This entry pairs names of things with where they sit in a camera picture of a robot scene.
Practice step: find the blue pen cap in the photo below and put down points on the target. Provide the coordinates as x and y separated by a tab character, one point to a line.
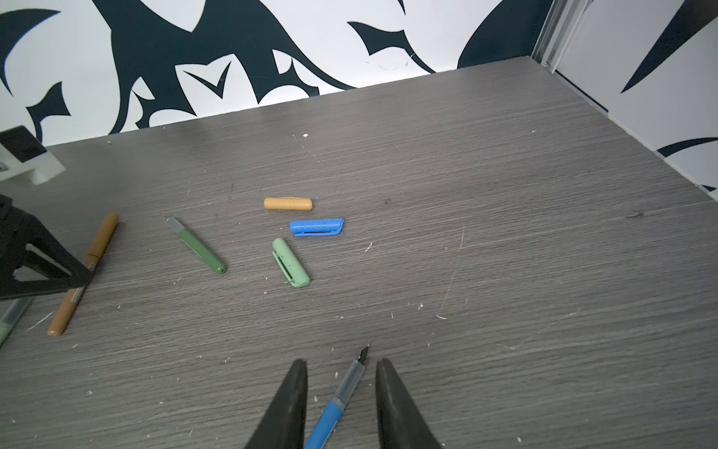
317	228

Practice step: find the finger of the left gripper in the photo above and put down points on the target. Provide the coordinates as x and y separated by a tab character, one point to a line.
33	262

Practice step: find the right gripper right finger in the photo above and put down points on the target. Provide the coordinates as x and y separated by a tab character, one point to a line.
400	423

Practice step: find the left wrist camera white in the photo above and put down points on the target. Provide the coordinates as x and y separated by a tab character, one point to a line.
24	157

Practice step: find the light green pen cap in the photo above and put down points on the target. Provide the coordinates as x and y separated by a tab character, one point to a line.
289	264

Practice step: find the tan pen cap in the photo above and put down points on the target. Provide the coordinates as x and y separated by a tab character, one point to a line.
288	204

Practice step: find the light green pen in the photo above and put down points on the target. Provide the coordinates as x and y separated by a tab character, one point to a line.
12	316

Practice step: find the blue pen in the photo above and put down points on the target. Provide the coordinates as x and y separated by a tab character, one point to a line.
337	405

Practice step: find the dark green pen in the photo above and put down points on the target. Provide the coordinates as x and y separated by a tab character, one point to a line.
196	245

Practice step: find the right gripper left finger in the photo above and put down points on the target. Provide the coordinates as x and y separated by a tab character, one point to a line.
283	424

